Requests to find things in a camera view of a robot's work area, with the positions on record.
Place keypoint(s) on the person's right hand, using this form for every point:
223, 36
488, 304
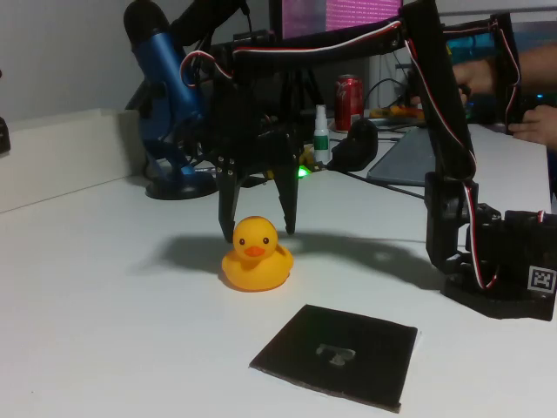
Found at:
476, 76

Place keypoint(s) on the white spray bottle green label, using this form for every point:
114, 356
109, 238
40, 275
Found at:
321, 143

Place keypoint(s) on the computer monitor purple screen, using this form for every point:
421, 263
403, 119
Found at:
348, 13

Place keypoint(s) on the red soda can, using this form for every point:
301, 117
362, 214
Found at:
348, 100

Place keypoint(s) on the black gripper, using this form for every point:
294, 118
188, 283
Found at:
266, 153

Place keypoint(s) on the yellow hand tool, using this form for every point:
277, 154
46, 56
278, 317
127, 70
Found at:
391, 112

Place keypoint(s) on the white box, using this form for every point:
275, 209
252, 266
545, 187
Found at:
65, 152

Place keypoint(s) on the blue desktop microphone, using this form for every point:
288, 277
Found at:
169, 69

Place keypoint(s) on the white fiducial tag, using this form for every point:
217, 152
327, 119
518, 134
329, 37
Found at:
541, 278

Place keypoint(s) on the black leader arm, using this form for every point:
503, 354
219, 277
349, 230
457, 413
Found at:
507, 65

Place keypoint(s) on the person's right forearm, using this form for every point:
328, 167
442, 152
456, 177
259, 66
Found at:
539, 69

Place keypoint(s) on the black tripod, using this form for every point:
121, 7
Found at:
300, 82

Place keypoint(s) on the black object at desk edge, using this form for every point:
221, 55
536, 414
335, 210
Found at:
3, 135

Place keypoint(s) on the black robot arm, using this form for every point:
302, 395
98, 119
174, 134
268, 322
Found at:
439, 109

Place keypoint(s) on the black computer mouse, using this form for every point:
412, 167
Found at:
357, 148

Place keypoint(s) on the black square pad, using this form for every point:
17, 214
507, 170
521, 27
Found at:
296, 352

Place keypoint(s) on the person's left hand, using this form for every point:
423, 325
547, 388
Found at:
539, 124

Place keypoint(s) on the yellow rubber duck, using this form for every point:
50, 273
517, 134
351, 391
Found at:
257, 270

